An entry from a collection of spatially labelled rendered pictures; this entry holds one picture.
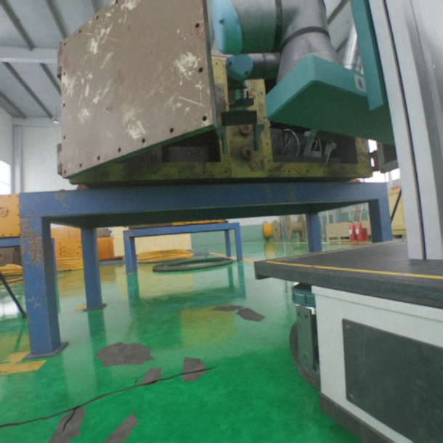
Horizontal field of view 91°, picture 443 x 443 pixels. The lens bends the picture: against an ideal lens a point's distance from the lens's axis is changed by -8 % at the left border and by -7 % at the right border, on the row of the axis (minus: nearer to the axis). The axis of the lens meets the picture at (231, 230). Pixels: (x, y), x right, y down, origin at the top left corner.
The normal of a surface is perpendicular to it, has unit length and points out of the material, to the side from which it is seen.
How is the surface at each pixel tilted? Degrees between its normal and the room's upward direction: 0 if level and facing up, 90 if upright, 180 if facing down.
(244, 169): 90
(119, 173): 90
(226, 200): 90
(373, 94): 90
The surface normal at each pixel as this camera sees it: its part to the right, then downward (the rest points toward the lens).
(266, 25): 0.07, 0.69
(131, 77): -0.44, 0.01
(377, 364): -0.90, 0.07
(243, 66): 0.05, 0.39
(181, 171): 0.26, -0.05
